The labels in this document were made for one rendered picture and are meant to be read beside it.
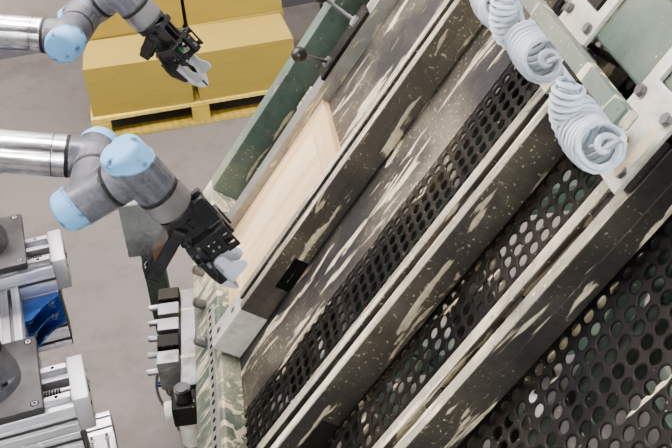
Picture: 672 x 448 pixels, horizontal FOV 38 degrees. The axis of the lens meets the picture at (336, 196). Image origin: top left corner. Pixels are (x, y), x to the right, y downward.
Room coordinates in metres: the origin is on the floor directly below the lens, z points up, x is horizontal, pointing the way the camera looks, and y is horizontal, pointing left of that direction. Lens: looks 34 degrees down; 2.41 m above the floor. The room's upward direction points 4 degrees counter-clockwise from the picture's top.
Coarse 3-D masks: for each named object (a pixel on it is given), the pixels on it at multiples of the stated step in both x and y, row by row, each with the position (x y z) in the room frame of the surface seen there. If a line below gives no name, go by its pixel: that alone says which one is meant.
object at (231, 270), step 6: (216, 258) 1.34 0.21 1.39; (222, 258) 1.34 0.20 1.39; (216, 264) 1.33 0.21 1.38; (222, 264) 1.34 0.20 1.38; (228, 264) 1.34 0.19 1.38; (234, 264) 1.35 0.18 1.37; (240, 264) 1.35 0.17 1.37; (246, 264) 1.35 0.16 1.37; (222, 270) 1.34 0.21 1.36; (228, 270) 1.34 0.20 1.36; (234, 270) 1.35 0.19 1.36; (240, 270) 1.35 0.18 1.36; (228, 276) 1.34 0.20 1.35; (234, 276) 1.35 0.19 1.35; (228, 282) 1.34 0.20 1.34; (234, 282) 1.36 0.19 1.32; (234, 288) 1.35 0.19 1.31
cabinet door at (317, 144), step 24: (312, 120) 2.06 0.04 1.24; (312, 144) 1.98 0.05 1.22; (336, 144) 1.88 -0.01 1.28; (288, 168) 2.02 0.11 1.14; (312, 168) 1.90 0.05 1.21; (264, 192) 2.05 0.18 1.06; (288, 192) 1.93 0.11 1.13; (264, 216) 1.96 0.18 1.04; (288, 216) 1.85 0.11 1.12; (240, 240) 2.00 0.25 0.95; (264, 240) 1.88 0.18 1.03; (240, 288) 1.82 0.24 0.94
